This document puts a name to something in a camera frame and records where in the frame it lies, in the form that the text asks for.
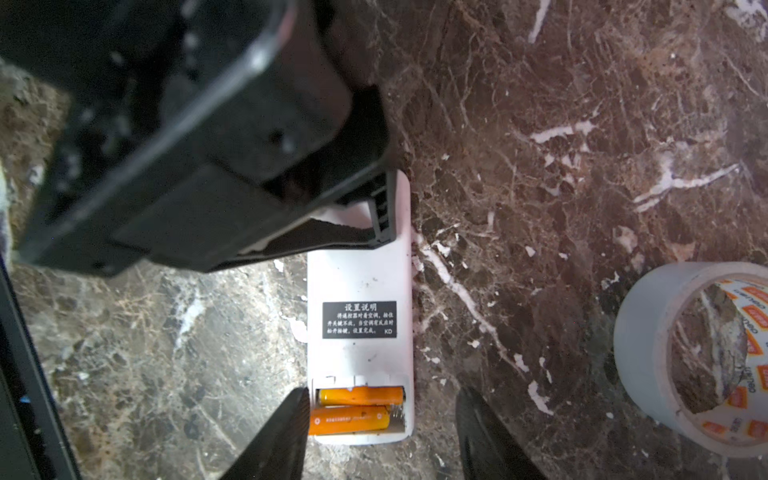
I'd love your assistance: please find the white red remote control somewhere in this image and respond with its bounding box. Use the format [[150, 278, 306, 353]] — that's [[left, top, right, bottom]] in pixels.
[[307, 172, 416, 446]]

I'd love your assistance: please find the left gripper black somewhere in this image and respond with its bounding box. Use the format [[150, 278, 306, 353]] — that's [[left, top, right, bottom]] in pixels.
[[1, 1, 354, 276]]

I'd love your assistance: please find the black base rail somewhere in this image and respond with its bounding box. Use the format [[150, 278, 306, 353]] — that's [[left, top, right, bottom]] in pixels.
[[1, 268, 81, 479]]

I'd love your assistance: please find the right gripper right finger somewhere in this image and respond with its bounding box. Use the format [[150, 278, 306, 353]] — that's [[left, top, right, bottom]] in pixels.
[[455, 386, 546, 480]]

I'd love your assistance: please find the white tape roll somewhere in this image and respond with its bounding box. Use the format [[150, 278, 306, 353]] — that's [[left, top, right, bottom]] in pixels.
[[614, 262, 767, 458]]

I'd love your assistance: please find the orange battery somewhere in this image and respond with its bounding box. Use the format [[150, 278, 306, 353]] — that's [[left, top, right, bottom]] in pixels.
[[309, 406, 395, 436], [316, 386, 405, 407]]

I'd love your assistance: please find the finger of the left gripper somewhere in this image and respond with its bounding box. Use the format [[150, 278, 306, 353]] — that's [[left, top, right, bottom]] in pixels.
[[215, 86, 397, 270]]

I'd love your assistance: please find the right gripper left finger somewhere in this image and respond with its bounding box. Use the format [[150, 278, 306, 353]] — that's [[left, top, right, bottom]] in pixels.
[[221, 387, 310, 480]]

